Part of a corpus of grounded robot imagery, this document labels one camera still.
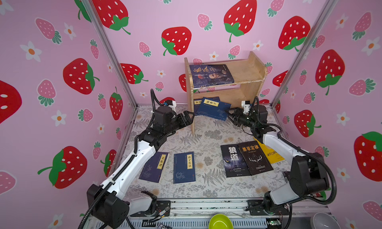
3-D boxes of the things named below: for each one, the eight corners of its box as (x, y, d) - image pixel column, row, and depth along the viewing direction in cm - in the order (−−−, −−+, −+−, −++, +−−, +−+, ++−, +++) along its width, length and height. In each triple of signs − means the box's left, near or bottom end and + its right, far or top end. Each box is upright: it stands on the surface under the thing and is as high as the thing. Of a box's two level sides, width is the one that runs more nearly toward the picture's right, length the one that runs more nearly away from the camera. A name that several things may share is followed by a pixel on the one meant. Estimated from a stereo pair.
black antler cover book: (251, 175, 87) (253, 173, 84) (237, 146, 99) (238, 144, 97) (270, 170, 89) (272, 168, 86) (254, 142, 101) (256, 140, 99)
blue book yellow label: (171, 183, 84) (171, 182, 82) (174, 153, 96) (174, 152, 94) (195, 183, 84) (195, 182, 82) (195, 153, 96) (195, 152, 94)
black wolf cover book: (226, 177, 86) (227, 176, 84) (219, 147, 99) (220, 145, 97) (249, 175, 87) (250, 174, 85) (239, 145, 100) (240, 143, 98)
